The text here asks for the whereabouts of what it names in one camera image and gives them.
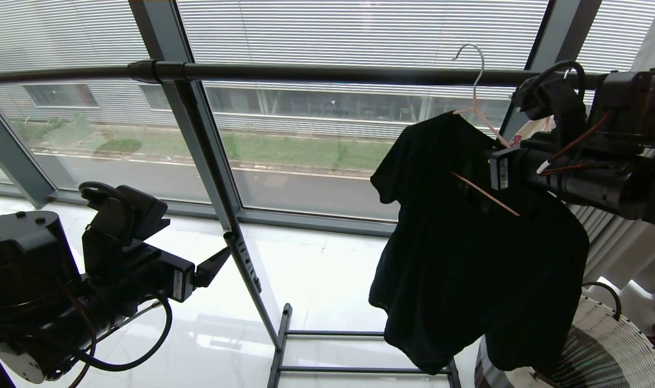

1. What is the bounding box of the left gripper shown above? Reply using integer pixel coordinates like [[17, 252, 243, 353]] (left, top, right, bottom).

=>
[[82, 240, 197, 324]]

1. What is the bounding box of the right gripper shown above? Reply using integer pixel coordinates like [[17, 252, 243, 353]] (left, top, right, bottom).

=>
[[488, 137, 570, 197]]

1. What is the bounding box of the cream printed garment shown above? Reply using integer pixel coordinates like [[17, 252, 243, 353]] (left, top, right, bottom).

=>
[[513, 115, 555, 147]]

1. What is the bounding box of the pink clothes hanger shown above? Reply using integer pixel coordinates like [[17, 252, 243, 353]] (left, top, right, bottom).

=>
[[450, 43, 522, 217]]

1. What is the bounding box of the black garment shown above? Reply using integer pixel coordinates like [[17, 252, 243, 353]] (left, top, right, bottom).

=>
[[368, 110, 591, 375]]

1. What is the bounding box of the white laundry basket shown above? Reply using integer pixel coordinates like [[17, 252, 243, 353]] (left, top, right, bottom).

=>
[[474, 282, 655, 388]]

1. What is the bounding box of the black clothes rack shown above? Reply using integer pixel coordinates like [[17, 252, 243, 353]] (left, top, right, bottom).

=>
[[0, 60, 608, 388]]

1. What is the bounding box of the beige curtain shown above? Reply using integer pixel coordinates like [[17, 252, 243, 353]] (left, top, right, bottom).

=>
[[570, 0, 655, 294]]

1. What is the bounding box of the window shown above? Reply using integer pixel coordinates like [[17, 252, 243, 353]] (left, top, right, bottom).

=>
[[0, 0, 655, 238]]

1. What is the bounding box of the black cable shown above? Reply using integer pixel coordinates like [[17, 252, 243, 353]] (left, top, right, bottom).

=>
[[524, 60, 587, 108], [71, 296, 173, 372], [78, 181, 136, 227]]

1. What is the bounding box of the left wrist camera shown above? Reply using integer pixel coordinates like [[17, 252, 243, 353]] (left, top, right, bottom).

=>
[[79, 183, 170, 254]]

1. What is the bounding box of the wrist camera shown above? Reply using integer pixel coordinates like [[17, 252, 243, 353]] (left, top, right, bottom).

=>
[[79, 183, 170, 254], [512, 75, 588, 142]]

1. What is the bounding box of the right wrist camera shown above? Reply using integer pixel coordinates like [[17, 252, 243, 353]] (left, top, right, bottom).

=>
[[512, 75, 588, 142]]

